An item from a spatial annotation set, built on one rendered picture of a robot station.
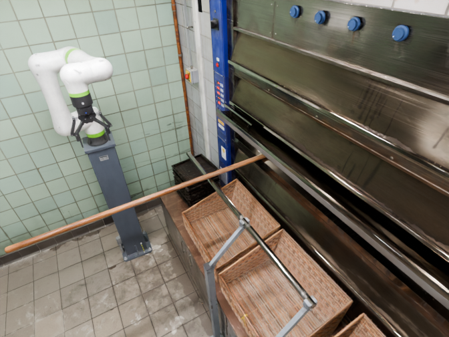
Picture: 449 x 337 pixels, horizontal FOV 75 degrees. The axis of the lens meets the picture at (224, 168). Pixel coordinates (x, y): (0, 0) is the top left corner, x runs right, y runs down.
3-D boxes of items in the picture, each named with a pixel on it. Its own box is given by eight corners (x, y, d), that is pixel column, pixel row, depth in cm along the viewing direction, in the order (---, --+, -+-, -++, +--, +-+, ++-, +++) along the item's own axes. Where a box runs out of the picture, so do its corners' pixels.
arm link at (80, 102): (70, 99, 133) (91, 95, 136) (67, 91, 141) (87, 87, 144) (74, 111, 136) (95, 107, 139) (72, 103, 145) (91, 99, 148)
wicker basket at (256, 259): (279, 253, 199) (282, 226, 182) (344, 327, 160) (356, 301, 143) (217, 287, 181) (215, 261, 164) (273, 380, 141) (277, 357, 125)
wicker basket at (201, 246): (237, 202, 240) (237, 176, 223) (279, 252, 200) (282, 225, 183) (182, 226, 222) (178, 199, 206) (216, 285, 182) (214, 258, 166)
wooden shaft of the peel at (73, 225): (6, 255, 135) (3, 251, 133) (7, 250, 137) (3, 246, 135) (298, 146, 195) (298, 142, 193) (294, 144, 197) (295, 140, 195)
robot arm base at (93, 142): (85, 132, 218) (82, 124, 215) (105, 126, 223) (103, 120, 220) (88, 148, 199) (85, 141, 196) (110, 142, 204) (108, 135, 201)
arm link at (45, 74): (54, 132, 192) (20, 52, 155) (79, 124, 200) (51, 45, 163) (61, 142, 185) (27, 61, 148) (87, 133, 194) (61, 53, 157)
